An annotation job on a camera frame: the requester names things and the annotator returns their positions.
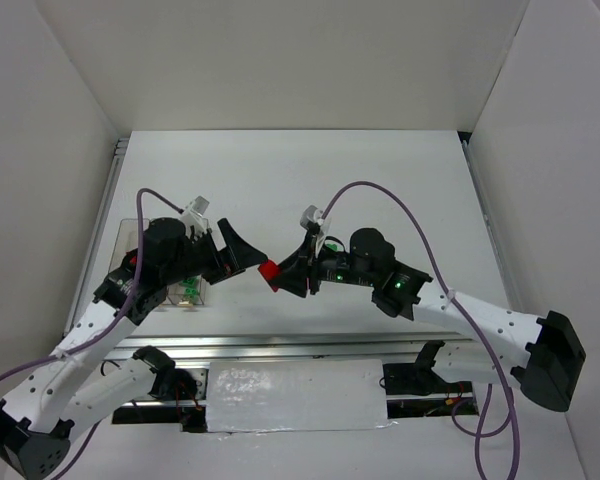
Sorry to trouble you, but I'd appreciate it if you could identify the red curved lego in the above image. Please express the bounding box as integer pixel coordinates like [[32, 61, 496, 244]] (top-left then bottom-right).
[[258, 260, 280, 284]]

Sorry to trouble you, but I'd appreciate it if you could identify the small green lego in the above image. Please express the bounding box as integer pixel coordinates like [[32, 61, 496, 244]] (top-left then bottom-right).
[[182, 288, 201, 304]]

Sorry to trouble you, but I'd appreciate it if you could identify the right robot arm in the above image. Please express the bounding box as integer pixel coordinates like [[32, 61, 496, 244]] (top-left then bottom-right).
[[259, 228, 586, 412]]

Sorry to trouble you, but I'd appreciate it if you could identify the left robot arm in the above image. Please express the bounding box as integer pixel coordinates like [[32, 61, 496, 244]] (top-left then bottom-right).
[[0, 218, 267, 479]]

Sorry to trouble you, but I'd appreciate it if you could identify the clear container right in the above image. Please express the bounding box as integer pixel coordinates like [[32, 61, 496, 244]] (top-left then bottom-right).
[[165, 276, 208, 308]]

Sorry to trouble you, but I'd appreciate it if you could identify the clear container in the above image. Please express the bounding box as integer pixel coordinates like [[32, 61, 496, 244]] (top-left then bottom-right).
[[109, 218, 138, 271], [165, 276, 208, 308]]

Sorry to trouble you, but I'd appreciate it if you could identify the clear container left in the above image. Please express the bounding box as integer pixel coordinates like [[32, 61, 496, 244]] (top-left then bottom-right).
[[109, 218, 138, 271]]

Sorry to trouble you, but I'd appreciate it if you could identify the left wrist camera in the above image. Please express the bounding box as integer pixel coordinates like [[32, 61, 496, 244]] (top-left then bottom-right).
[[180, 196, 209, 230]]

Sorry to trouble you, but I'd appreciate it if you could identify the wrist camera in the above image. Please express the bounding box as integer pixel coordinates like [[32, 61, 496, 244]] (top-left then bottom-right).
[[300, 205, 326, 235], [180, 196, 209, 230]]

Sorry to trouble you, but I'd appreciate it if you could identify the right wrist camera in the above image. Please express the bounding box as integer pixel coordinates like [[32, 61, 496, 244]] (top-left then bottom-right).
[[300, 205, 326, 235]]

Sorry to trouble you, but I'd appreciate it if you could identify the aluminium rail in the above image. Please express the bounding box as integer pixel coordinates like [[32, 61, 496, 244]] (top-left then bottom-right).
[[106, 332, 476, 363]]

